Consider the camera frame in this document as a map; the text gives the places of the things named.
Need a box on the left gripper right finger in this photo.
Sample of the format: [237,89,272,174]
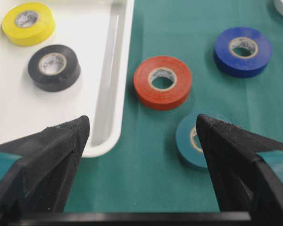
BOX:
[196,114,283,217]

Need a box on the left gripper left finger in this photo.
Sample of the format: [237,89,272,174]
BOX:
[0,116,90,221]

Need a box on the black tape roll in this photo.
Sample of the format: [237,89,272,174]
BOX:
[28,44,81,92]

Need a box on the yellow tape roll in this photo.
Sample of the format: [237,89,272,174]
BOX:
[1,2,55,47]

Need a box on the teal tape roll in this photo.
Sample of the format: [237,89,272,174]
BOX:
[175,110,227,169]

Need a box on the red tape roll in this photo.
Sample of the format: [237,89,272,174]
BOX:
[133,56,192,111]

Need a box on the blue tape roll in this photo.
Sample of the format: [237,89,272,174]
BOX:
[214,27,273,78]

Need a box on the white plastic tray case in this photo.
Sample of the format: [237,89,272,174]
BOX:
[0,0,134,158]

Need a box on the green table cloth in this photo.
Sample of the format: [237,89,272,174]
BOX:
[65,0,283,212]

